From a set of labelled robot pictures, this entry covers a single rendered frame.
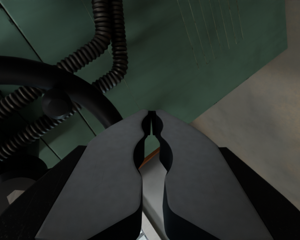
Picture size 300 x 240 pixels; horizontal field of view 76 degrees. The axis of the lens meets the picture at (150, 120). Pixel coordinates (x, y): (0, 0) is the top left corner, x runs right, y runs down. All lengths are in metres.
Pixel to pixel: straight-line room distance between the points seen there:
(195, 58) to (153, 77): 0.13
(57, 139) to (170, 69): 0.31
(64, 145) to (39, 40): 0.21
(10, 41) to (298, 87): 0.90
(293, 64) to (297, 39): 0.09
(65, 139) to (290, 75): 0.81
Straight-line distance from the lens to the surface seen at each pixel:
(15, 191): 0.26
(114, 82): 0.30
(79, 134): 0.45
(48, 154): 0.46
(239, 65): 0.67
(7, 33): 0.42
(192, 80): 0.54
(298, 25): 0.84
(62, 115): 0.18
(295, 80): 0.93
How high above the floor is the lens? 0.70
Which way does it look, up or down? 15 degrees down
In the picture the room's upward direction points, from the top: 125 degrees counter-clockwise
